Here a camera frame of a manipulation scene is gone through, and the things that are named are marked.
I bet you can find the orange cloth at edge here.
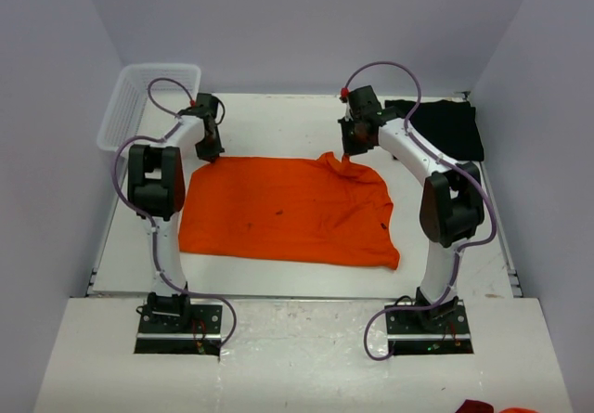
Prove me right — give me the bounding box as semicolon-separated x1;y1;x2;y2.
499;407;538;413

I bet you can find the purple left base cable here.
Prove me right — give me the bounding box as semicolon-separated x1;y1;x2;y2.
185;291;239;352

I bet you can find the dark red cloth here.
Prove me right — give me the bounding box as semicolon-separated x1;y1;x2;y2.
456;399;495;413

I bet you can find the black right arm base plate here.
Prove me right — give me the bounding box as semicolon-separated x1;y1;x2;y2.
385;302;474;356

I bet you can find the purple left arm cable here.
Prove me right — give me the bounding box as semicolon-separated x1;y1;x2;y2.
110;77;196;298

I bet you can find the orange t shirt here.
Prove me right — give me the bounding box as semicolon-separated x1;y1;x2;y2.
178;152;400;270

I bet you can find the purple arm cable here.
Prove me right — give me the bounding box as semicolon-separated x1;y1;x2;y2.
110;77;196;298
339;61;497;315

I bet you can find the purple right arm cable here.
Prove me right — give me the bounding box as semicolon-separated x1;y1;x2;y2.
339;61;497;315

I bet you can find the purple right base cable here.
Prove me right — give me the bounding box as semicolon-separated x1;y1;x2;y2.
364;304;419;362

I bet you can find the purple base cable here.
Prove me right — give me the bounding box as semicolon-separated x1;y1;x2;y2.
185;291;239;352
364;304;419;362

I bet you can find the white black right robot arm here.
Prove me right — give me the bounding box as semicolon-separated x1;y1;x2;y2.
339;85;484;332

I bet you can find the white plastic mesh basket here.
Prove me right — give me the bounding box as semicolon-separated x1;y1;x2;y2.
97;63;201;153

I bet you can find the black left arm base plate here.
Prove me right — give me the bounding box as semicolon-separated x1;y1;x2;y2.
134;303;223;357

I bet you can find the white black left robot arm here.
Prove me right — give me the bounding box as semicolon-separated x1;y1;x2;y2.
121;93;226;332

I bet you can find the folded black t shirt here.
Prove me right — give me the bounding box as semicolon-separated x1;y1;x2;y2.
409;99;484;161

